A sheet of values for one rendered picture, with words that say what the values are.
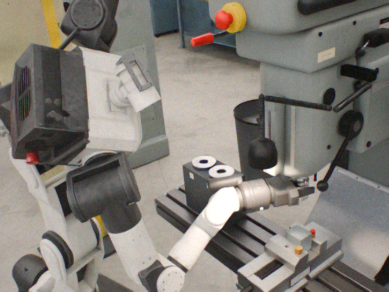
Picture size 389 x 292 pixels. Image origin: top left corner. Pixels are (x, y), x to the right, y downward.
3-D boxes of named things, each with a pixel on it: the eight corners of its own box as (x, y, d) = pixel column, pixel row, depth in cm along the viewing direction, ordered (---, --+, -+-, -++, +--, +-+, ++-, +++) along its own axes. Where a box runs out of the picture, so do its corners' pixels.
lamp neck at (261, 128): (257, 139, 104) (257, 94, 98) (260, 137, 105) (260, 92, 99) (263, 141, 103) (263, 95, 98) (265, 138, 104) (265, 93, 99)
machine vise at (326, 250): (269, 313, 125) (269, 285, 120) (234, 285, 136) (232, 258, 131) (345, 255, 143) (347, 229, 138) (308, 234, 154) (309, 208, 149)
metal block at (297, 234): (300, 255, 134) (300, 240, 131) (285, 246, 138) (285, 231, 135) (311, 248, 137) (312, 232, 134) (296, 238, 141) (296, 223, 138)
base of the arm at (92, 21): (56, 43, 105) (103, 47, 105) (61, -10, 105) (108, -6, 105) (73, 57, 120) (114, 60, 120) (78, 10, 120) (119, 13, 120)
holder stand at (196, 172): (222, 231, 159) (219, 184, 150) (186, 205, 175) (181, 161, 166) (246, 216, 166) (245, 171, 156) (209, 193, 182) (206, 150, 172)
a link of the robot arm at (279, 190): (300, 186, 119) (258, 194, 117) (298, 215, 123) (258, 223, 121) (281, 164, 130) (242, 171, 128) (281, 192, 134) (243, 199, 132)
